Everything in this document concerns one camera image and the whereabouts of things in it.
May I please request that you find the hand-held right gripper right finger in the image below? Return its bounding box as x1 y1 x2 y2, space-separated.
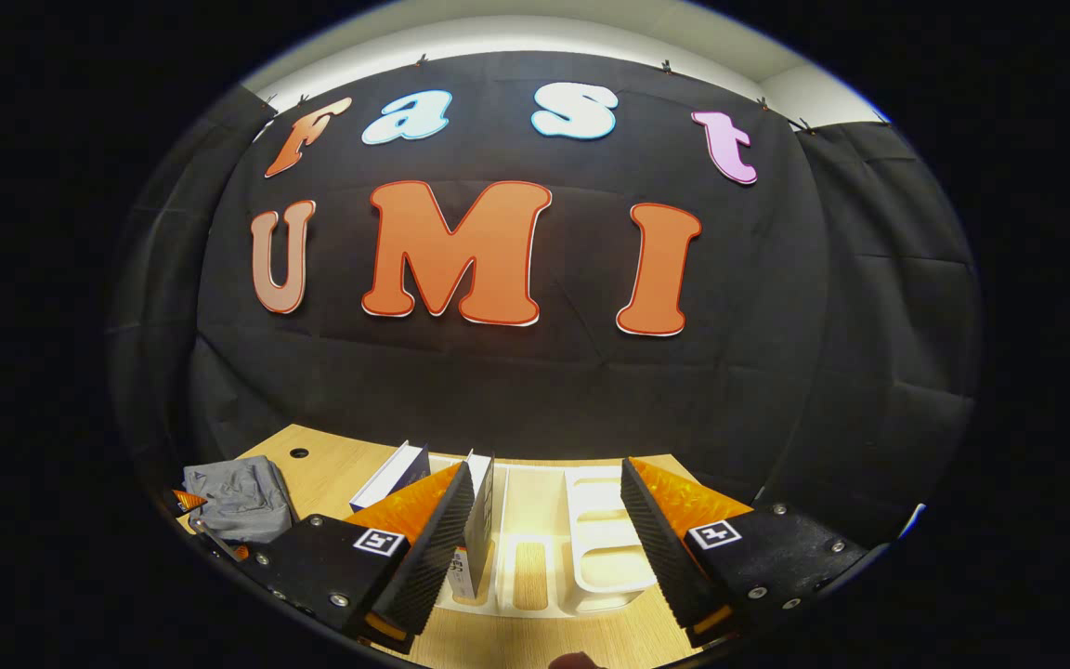
621 456 889 651

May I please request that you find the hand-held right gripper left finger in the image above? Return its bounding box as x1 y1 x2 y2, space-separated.
240 460 477 656

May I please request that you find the grey schoolbag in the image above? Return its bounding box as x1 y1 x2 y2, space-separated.
182 455 300 545

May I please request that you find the white plastic bookshelf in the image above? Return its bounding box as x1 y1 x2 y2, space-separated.
428 453 661 619

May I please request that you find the white book with portrait cover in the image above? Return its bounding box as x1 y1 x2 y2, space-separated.
450 452 497 601

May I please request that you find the white book with blue cover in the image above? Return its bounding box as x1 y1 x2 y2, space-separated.
349 440 432 513

